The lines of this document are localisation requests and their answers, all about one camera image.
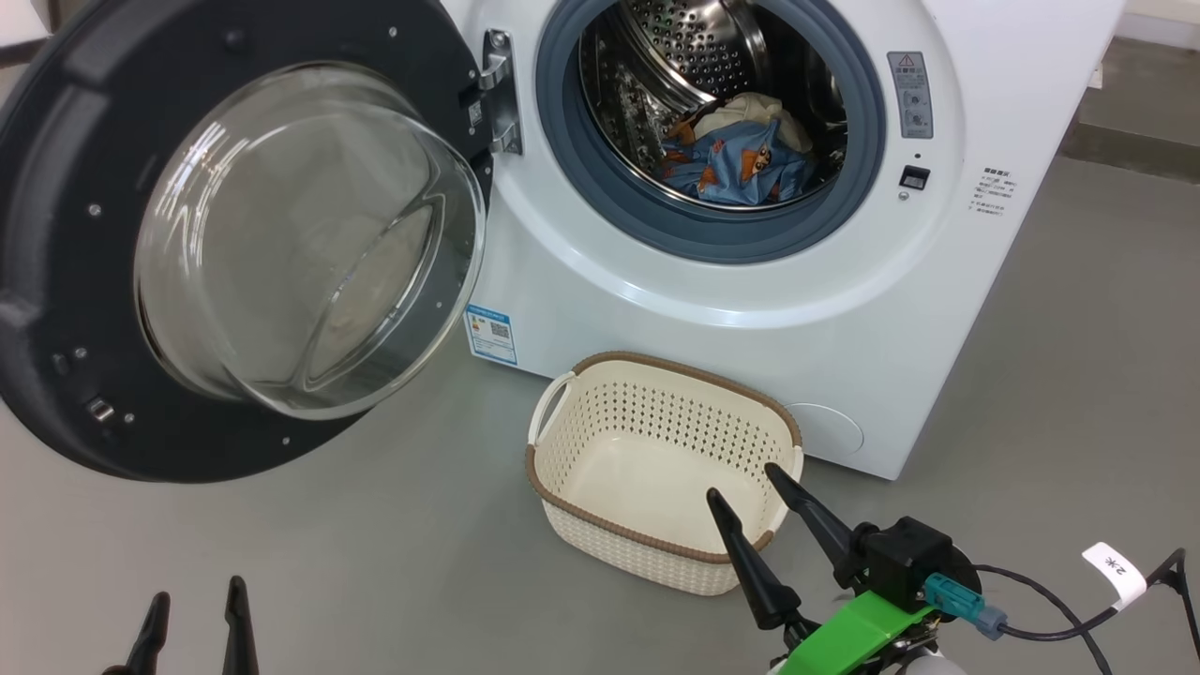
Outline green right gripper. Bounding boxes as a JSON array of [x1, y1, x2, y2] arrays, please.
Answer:
[[705, 462, 938, 675]]

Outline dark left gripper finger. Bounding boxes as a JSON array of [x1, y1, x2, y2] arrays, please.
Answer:
[[221, 576, 261, 675], [126, 592, 173, 675]]

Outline black round glass washer door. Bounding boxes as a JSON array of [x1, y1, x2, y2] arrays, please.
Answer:
[[0, 0, 496, 485]]

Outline blue cartoon print garment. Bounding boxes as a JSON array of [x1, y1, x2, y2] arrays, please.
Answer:
[[659, 120, 813, 208]]

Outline cream and blue cartoon garment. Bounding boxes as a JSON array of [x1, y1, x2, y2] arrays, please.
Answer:
[[692, 91, 815, 160]]

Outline cream perforated laundry basket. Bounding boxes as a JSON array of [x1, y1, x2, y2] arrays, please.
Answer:
[[524, 351, 805, 598]]

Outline white front-load washing machine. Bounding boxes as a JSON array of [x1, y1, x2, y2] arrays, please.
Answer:
[[439, 0, 1128, 482]]

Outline metal door hinge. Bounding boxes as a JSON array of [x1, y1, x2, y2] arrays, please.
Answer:
[[477, 27, 524, 157]]

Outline round white filter cover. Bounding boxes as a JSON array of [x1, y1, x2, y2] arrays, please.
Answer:
[[782, 402, 866, 458]]

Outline blue energy label sticker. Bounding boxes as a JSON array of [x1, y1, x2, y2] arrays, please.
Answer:
[[465, 304, 519, 368]]

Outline printed text label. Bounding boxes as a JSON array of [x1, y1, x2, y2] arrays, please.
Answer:
[[969, 166, 1014, 219]]

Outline grey warning sticker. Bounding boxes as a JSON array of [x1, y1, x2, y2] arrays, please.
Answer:
[[886, 51, 936, 141]]

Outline teal camera cable connector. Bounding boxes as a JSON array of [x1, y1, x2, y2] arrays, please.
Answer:
[[922, 573, 1010, 642]]

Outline thin black camera cable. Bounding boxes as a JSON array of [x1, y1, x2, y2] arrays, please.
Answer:
[[973, 547, 1200, 675]]

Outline white cable tag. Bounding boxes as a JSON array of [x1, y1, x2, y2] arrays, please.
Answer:
[[1080, 541, 1148, 613]]

